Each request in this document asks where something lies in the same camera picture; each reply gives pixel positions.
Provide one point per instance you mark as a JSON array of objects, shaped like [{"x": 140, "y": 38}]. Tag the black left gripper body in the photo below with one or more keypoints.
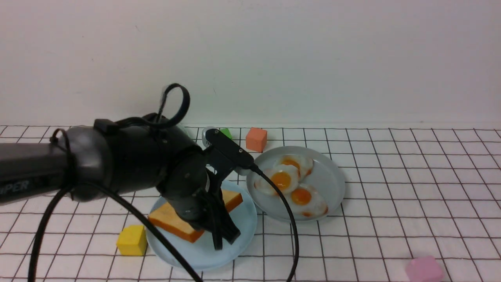
[{"x": 190, "y": 189}]

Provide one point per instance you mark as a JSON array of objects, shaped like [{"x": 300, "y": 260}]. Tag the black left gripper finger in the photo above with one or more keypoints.
[
  {"x": 230, "y": 230},
  {"x": 216, "y": 230}
]

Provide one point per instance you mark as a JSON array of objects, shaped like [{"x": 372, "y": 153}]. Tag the light blue plate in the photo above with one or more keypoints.
[{"x": 201, "y": 254}]

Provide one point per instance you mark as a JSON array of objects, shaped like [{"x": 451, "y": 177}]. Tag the toast slice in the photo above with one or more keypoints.
[{"x": 167, "y": 219}]

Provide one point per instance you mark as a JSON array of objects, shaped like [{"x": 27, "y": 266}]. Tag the fried egg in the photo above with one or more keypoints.
[
  {"x": 303, "y": 163},
  {"x": 285, "y": 177},
  {"x": 307, "y": 202}
]

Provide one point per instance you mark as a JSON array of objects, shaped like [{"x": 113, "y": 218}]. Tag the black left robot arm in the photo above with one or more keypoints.
[{"x": 123, "y": 161}]

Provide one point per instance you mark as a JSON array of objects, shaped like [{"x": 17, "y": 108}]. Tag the green cube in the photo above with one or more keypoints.
[{"x": 226, "y": 132}]

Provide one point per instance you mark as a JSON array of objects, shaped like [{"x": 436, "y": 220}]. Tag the yellow cube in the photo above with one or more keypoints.
[{"x": 132, "y": 241}]

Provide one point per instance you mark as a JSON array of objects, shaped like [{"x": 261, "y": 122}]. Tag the orange cube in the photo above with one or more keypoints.
[{"x": 256, "y": 139}]

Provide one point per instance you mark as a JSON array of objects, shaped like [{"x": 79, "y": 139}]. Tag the grey plate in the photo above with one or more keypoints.
[{"x": 326, "y": 177}]

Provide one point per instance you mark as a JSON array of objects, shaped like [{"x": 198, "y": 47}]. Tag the checkered white tablecloth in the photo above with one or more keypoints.
[{"x": 409, "y": 193}]

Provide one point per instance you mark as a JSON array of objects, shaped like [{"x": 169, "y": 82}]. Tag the pink cube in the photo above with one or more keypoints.
[{"x": 424, "y": 269}]

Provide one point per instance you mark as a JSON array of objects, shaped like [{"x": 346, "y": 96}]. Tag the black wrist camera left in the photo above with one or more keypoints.
[{"x": 224, "y": 155}]

